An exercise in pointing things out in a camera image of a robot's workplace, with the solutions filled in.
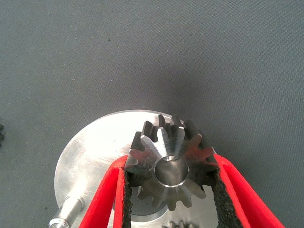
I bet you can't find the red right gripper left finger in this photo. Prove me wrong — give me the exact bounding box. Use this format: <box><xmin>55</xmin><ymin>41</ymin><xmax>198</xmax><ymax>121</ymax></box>
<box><xmin>78</xmin><ymin>155</ymin><xmax>133</xmax><ymax>228</ymax></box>

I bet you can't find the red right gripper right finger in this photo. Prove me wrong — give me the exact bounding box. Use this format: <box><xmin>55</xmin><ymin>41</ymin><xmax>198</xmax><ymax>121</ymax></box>
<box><xmin>210</xmin><ymin>153</ymin><xmax>285</xmax><ymax>228</ymax></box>

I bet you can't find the round metal carrier plate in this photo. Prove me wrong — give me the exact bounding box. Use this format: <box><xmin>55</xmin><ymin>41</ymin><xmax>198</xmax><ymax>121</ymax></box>
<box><xmin>54</xmin><ymin>109</ymin><xmax>220</xmax><ymax>228</ymax></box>

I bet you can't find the dark grey table cloth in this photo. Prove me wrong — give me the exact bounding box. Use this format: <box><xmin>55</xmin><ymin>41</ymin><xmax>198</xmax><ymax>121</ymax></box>
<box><xmin>0</xmin><ymin>0</ymin><xmax>304</xmax><ymax>228</ymax></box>

